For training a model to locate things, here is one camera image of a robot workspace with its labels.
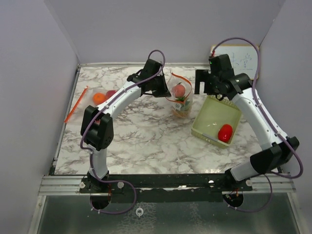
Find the pink peach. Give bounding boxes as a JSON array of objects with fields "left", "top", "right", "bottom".
[{"left": 172, "top": 84, "right": 186, "bottom": 98}]

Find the toy pineapple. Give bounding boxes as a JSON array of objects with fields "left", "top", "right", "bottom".
[{"left": 172, "top": 97, "right": 193, "bottom": 118}]

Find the red apple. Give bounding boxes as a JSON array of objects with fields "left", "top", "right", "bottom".
[{"left": 105, "top": 90, "right": 117, "bottom": 99}]

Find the red bell pepper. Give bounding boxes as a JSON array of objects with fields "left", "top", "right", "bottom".
[{"left": 217, "top": 124, "right": 233, "bottom": 143}]

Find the orange fruit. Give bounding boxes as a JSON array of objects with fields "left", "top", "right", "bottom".
[{"left": 92, "top": 93, "right": 107, "bottom": 105}]

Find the clear orange-zipper zip bag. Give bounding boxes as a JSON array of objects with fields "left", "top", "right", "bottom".
[{"left": 64, "top": 86, "right": 109, "bottom": 125}]

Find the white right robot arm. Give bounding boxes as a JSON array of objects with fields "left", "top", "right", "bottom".
[{"left": 195, "top": 54, "right": 299, "bottom": 191}]

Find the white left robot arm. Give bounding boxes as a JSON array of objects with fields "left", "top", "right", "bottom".
[{"left": 80, "top": 58, "right": 170, "bottom": 193}]

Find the small framed whiteboard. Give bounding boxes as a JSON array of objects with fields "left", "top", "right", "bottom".
[{"left": 214, "top": 44, "right": 258, "bottom": 79}]

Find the pale green plastic basket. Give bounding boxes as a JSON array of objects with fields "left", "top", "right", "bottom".
[{"left": 191, "top": 96, "right": 242, "bottom": 149}]

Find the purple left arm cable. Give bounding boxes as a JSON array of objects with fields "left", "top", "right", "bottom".
[{"left": 80, "top": 50, "right": 166, "bottom": 215}]

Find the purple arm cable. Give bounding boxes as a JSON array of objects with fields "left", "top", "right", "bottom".
[
  {"left": 80, "top": 50, "right": 166, "bottom": 215},
  {"left": 211, "top": 37, "right": 304, "bottom": 212}
]

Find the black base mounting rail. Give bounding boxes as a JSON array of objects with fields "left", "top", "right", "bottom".
[{"left": 79, "top": 174, "right": 252, "bottom": 203}]

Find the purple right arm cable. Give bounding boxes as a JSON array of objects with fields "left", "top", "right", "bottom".
[{"left": 211, "top": 37, "right": 304, "bottom": 212}]

